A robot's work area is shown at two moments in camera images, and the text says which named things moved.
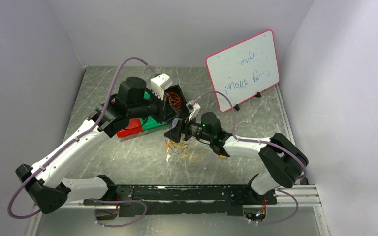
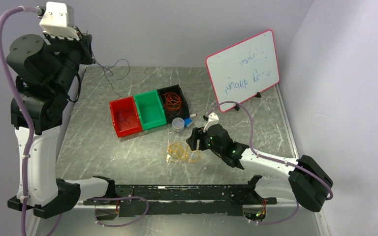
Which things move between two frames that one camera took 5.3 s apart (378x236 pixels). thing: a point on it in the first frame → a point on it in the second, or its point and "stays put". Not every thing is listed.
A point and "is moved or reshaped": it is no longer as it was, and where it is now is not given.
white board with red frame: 245,69 stays put
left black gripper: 166,112 → 84,44
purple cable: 179,148 → 107,74
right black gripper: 174,133 → 198,133
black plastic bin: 175,105 stays put
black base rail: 189,199 stays put
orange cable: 175,100 stays put
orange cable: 175,100 stays put
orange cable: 175,100 stays put
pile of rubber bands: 190,153 is moved or reshaped
